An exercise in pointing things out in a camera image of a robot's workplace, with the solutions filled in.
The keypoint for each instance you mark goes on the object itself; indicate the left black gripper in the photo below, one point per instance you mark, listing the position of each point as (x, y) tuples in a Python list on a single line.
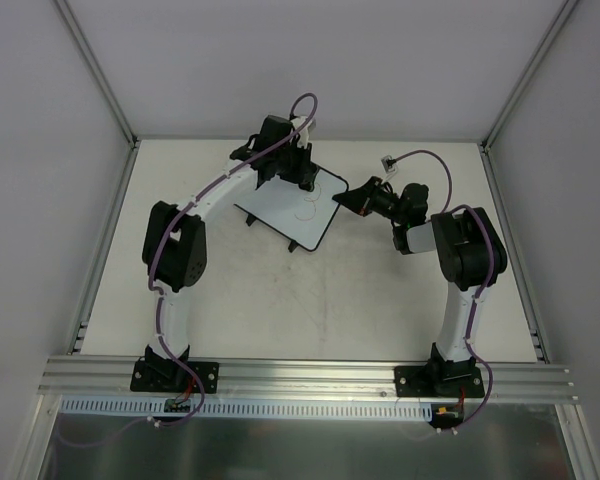
[(300, 170)]

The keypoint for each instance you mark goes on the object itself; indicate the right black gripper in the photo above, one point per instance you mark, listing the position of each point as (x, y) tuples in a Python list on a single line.
[(368, 198)]

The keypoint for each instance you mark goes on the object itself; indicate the white whiteboard black frame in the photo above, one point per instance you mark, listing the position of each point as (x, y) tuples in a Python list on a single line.
[(302, 217)]

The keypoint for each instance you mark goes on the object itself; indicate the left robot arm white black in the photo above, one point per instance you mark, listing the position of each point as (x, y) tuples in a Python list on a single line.
[(175, 245)]

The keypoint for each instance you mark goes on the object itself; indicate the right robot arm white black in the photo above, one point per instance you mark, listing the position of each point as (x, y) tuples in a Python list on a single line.
[(471, 256)]

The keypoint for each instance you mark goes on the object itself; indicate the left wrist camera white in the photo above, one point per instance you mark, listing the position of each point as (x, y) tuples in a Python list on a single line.
[(304, 126)]

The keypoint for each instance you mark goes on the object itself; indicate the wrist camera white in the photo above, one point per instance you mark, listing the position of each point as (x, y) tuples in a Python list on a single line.
[(304, 126), (390, 167)]

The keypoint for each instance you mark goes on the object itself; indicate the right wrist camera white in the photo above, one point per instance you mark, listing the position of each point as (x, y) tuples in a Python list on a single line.
[(390, 167)]

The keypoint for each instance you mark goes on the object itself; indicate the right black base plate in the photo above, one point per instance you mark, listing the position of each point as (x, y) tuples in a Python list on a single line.
[(420, 381)]

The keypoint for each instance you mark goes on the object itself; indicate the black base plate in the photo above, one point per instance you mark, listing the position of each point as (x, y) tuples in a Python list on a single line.
[(420, 381), (165, 376)]

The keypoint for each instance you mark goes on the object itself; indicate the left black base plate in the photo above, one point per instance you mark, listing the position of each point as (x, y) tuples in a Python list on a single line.
[(165, 376)]

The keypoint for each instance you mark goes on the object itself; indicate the left aluminium corner post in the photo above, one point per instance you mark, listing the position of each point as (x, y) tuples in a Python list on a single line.
[(94, 68)]

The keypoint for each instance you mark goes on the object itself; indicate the aluminium corner post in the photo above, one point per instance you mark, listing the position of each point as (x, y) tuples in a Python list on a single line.
[(542, 49), (94, 68)]

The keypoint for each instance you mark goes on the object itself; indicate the right aluminium corner post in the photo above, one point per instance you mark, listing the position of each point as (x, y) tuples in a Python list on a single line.
[(542, 49)]

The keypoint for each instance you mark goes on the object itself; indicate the aluminium front rail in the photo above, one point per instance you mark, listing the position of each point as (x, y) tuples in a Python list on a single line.
[(305, 379)]

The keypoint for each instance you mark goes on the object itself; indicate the white slotted cable duct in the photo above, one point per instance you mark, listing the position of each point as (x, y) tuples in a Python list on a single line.
[(249, 408)]

